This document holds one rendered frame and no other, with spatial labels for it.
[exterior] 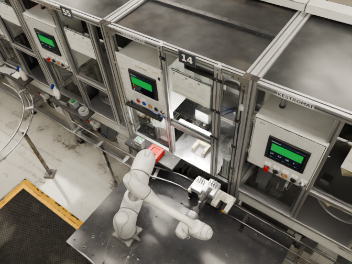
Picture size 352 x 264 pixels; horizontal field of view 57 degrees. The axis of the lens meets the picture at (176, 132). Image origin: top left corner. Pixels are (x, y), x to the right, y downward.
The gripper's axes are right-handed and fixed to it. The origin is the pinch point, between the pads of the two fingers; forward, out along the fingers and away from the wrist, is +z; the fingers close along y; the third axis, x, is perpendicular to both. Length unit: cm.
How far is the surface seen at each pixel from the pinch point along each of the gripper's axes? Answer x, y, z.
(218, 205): -8.7, -12.9, 1.0
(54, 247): 124, -94, -91
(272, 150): -35, 63, 15
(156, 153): 58, -2, 10
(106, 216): 69, -28, -52
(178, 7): 64, 106, 64
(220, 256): -28.5, -27.9, -28.7
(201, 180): 10.9, -3.7, 8.3
